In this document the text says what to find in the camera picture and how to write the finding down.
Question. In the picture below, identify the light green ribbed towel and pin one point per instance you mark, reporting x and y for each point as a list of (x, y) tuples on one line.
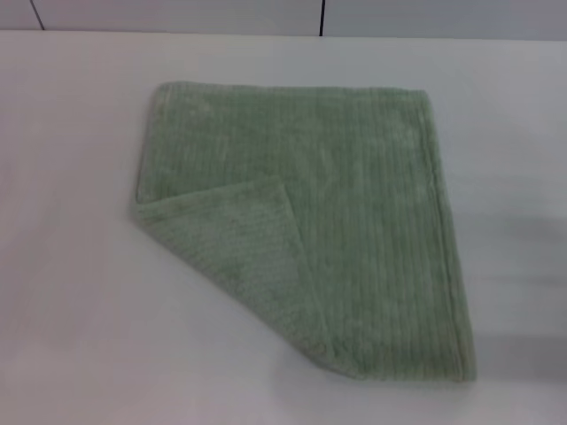
[(354, 230)]

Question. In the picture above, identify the black vertical wall strip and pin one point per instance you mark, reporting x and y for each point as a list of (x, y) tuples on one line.
[(322, 17)]

